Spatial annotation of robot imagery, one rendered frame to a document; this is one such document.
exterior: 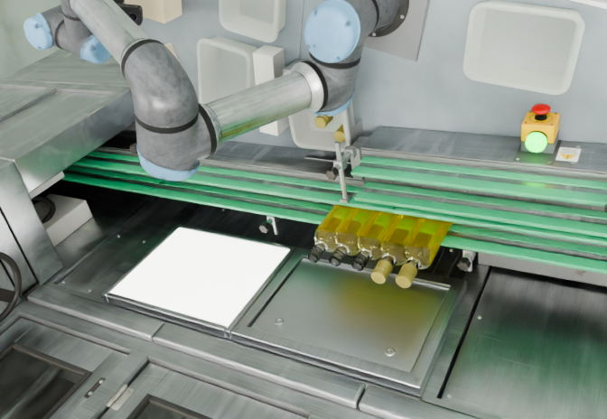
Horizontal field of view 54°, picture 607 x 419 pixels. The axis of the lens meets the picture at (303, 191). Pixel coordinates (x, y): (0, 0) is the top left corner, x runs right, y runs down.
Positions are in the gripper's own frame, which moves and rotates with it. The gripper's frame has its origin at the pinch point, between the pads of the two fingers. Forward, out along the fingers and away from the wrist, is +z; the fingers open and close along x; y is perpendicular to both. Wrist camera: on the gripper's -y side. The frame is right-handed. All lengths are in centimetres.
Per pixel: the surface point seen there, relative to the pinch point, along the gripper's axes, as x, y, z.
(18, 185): 46, 15, -40
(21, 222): 55, 13, -44
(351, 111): 19, -61, 7
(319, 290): 51, -71, -25
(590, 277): 36, -128, -1
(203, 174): 47, -22, -7
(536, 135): 7, -105, 2
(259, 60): 12.0, -33.2, 5.0
